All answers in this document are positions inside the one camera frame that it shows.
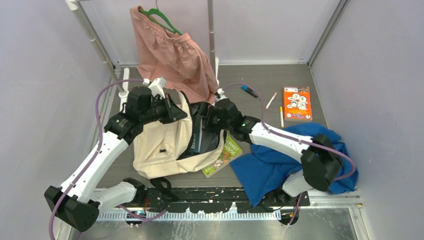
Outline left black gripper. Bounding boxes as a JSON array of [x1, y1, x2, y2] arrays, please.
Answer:
[[140, 92, 187, 125]]

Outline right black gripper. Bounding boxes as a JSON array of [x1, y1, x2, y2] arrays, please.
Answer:
[[186, 102, 232, 136]]

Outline green treehouse paperback book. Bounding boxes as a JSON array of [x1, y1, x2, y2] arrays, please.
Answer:
[[201, 134, 243, 178]]

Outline dark blue hardcover book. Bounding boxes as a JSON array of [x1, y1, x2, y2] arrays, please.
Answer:
[[178, 102, 221, 160]]

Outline beige canvas backpack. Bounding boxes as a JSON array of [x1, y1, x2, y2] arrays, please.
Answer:
[[132, 91, 227, 179]]

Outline orange comic paperback book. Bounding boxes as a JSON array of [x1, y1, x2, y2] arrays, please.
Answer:
[[282, 86, 313, 122]]

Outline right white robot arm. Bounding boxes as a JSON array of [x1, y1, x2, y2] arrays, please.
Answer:
[[198, 98, 346, 206]]

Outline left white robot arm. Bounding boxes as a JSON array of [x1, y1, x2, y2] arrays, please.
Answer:
[[44, 86, 189, 232]]

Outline blue black highlighter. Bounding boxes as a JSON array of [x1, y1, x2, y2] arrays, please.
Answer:
[[240, 85, 259, 98]]

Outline pink cloth garment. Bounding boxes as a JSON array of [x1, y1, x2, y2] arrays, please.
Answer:
[[129, 6, 219, 103]]

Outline pink white pen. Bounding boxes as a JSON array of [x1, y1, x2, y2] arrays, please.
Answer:
[[264, 92, 278, 110]]

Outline yellow white pen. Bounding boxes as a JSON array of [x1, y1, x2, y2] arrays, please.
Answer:
[[279, 106, 285, 128]]

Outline blue cloth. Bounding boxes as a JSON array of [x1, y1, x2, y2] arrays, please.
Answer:
[[230, 122, 349, 207]]

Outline green clothes hanger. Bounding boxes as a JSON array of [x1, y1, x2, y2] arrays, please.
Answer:
[[137, 0, 183, 36]]

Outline white clothes rack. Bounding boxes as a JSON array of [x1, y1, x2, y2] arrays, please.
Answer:
[[65, 0, 219, 82]]

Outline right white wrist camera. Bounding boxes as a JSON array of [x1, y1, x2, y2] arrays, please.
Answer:
[[215, 88, 227, 103]]

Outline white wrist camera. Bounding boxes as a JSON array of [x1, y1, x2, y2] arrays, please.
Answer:
[[215, 88, 227, 103], [142, 77, 167, 99]]

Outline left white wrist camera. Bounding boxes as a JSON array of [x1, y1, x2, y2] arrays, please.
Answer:
[[142, 77, 167, 99]]

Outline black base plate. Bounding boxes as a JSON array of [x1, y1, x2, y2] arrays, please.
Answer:
[[112, 186, 311, 215]]

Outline white slotted cable duct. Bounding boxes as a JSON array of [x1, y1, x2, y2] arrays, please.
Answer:
[[97, 208, 282, 222]]

